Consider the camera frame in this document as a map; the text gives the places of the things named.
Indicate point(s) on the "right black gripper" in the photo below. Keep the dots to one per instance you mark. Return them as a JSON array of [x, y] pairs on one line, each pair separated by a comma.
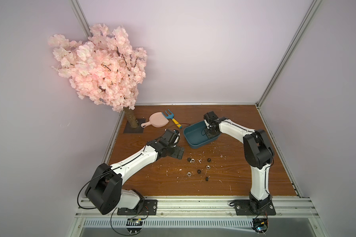
[[212, 131]]

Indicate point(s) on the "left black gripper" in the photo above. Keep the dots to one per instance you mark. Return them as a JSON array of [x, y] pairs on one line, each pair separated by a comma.
[[176, 154]]

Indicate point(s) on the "teal plastic storage box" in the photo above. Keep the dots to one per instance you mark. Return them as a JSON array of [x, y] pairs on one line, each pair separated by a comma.
[[197, 135]]

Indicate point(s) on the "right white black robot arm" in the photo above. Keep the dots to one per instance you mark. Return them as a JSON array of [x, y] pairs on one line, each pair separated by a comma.
[[258, 153]]

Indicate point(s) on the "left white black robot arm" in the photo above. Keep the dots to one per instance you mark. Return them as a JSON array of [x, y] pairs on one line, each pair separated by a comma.
[[105, 189]]

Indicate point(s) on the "blue yellow toy rake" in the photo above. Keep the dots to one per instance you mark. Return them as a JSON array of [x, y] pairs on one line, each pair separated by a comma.
[[170, 115]]

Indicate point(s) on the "pink plastic dustpan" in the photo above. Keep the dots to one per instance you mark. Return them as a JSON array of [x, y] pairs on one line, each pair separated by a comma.
[[156, 120]]

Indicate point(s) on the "dark square tree base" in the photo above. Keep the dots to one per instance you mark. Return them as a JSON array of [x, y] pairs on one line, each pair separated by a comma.
[[129, 129]]

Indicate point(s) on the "left controller board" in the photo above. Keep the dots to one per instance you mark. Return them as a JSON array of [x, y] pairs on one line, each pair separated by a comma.
[[134, 226]]

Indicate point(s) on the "controller board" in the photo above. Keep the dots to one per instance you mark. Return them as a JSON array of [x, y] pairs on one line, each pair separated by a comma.
[[260, 225], [134, 226]]

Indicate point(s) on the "pink artificial blossom tree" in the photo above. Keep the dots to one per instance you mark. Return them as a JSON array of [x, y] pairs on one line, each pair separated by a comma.
[[105, 68]]

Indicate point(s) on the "right controller board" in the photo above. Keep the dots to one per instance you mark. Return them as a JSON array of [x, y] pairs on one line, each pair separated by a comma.
[[260, 225]]

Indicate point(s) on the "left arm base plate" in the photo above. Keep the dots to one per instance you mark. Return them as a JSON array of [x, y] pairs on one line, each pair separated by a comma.
[[144, 207]]

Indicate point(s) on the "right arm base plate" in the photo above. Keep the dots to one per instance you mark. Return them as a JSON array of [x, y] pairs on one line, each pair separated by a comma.
[[240, 207]]

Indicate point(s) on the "aluminium front rail frame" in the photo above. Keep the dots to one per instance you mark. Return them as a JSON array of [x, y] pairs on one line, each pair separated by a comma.
[[199, 212]]

